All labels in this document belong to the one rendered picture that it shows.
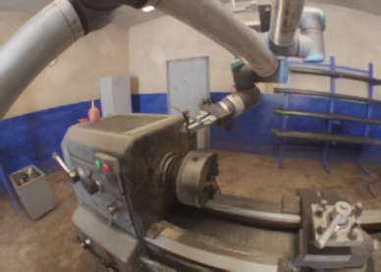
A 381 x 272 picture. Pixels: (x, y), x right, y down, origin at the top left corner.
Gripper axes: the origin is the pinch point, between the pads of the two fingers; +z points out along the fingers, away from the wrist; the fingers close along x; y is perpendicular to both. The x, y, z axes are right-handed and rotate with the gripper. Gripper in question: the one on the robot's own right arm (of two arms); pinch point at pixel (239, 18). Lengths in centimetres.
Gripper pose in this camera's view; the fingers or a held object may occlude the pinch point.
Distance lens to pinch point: 73.0
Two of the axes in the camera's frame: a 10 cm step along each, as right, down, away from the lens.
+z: -9.0, -0.8, 4.3
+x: 3.5, 4.5, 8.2
